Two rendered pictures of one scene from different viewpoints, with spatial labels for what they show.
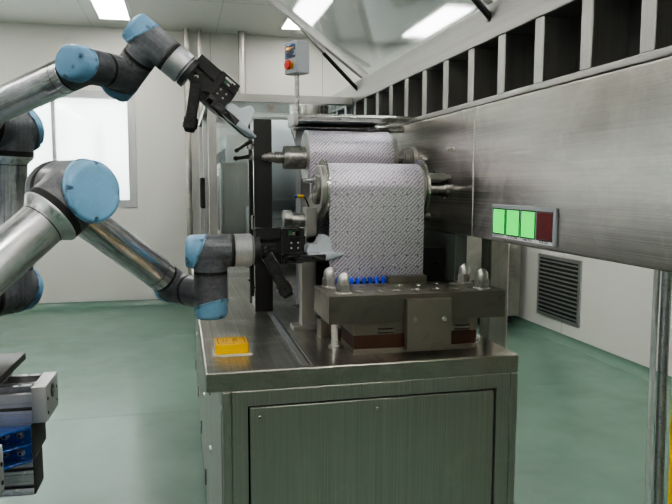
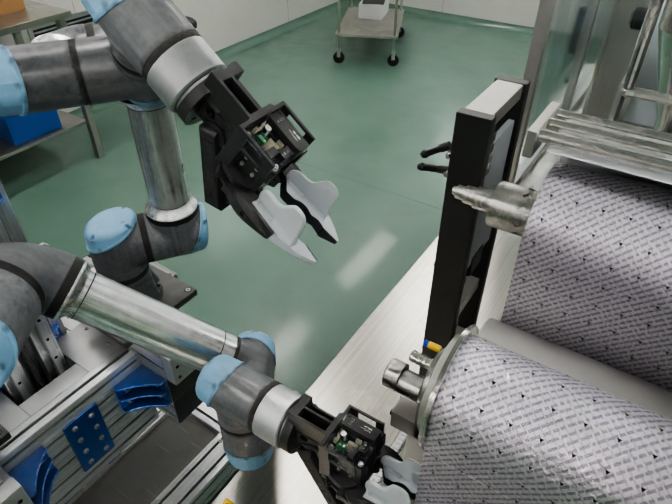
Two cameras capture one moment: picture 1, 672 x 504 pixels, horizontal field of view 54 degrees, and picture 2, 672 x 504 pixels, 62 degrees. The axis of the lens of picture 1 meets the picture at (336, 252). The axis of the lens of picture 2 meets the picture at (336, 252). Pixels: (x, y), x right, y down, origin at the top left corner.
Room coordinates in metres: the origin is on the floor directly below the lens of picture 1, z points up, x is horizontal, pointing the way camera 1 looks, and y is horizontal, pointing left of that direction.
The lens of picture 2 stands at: (1.25, -0.16, 1.75)
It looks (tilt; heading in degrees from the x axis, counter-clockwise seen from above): 38 degrees down; 46
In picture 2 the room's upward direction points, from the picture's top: straight up
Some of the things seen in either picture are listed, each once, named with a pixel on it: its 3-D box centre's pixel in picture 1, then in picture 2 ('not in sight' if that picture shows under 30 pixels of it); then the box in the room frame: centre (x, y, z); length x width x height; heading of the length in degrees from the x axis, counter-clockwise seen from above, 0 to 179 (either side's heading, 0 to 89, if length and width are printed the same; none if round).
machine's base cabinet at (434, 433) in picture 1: (284, 395); not in sight; (2.54, 0.20, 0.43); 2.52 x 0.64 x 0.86; 13
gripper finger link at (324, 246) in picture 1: (325, 247); (400, 499); (1.54, 0.02, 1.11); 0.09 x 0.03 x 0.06; 102
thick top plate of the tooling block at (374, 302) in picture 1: (407, 300); not in sight; (1.48, -0.16, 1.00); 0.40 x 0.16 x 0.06; 103
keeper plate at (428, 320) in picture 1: (428, 324); not in sight; (1.39, -0.20, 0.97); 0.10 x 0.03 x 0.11; 103
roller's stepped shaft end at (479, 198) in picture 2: (272, 157); (473, 196); (1.84, 0.17, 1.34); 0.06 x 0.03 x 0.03; 103
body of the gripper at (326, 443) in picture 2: (279, 246); (333, 443); (1.53, 0.13, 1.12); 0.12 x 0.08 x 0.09; 103
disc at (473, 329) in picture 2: (322, 189); (450, 386); (1.62, 0.03, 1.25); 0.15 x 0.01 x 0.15; 13
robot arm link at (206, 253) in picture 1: (209, 252); (239, 392); (1.49, 0.29, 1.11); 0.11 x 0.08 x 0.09; 103
